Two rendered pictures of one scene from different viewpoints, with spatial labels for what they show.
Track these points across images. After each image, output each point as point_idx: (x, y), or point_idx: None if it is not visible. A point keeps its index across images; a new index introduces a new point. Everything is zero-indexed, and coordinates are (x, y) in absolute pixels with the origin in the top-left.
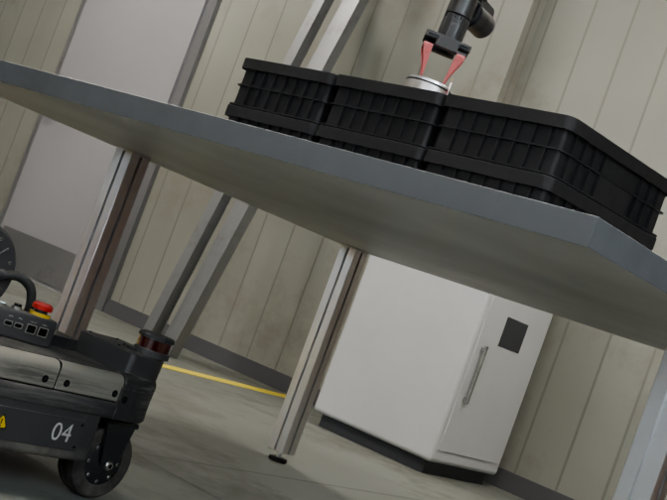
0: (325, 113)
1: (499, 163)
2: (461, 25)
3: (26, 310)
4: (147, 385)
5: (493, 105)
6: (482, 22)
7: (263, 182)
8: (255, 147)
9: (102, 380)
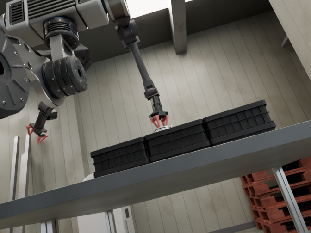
0: (146, 153)
1: (248, 127)
2: (161, 106)
3: None
4: None
5: (228, 111)
6: (161, 105)
7: (165, 186)
8: (275, 142)
9: None
